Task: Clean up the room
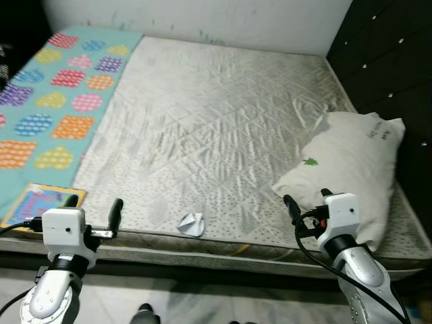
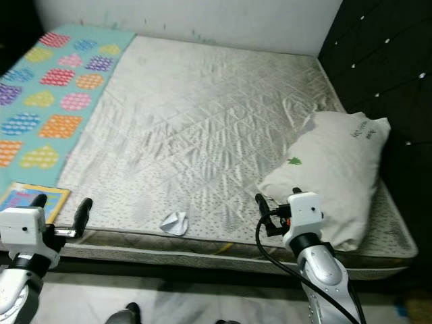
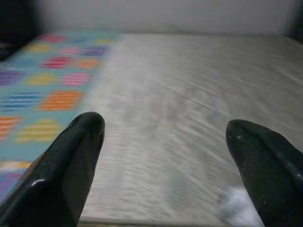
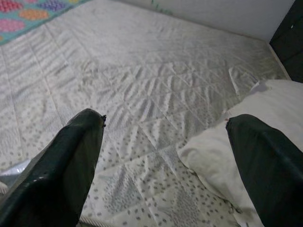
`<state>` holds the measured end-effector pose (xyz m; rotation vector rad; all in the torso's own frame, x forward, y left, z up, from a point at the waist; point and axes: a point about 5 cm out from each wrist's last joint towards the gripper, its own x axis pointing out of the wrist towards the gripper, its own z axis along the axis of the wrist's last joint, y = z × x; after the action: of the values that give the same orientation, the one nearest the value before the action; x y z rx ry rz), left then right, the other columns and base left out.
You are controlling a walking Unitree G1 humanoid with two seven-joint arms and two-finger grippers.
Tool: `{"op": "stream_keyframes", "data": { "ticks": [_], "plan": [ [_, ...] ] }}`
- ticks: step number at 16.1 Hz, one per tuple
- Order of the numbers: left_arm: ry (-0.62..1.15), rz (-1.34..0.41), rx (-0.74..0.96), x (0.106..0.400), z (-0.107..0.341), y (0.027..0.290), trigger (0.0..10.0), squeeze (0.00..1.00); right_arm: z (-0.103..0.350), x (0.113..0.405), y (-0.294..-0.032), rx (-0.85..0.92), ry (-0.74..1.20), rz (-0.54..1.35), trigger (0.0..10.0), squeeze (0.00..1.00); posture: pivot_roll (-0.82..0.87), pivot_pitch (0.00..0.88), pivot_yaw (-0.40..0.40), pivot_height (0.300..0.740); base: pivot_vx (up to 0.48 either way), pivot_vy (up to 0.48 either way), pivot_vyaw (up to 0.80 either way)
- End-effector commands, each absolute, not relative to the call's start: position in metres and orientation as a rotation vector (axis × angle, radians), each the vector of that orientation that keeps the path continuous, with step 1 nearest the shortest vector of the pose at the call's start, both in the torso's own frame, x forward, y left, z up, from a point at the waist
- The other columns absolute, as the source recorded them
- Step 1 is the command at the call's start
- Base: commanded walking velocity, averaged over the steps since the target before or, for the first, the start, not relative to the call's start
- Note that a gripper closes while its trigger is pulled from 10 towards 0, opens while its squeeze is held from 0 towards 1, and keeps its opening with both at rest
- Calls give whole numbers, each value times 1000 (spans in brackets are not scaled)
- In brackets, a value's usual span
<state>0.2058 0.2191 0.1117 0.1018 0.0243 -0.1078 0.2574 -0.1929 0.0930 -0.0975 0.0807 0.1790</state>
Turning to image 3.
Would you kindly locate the black bag white print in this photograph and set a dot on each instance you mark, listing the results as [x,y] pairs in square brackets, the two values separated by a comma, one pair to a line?
[14,23]

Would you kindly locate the white crumpled cloth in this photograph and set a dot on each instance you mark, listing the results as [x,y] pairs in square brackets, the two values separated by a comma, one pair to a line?
[236,208]

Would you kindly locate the grey quilted mattress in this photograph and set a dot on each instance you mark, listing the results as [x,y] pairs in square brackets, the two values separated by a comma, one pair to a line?
[177,94]

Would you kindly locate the teal patterned towel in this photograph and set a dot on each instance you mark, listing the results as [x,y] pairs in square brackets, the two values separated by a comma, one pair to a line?
[59,78]

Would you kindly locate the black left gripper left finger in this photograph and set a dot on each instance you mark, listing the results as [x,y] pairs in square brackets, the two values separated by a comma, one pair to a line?
[54,179]

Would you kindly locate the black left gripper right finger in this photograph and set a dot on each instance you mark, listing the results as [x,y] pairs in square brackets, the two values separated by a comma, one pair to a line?
[272,179]

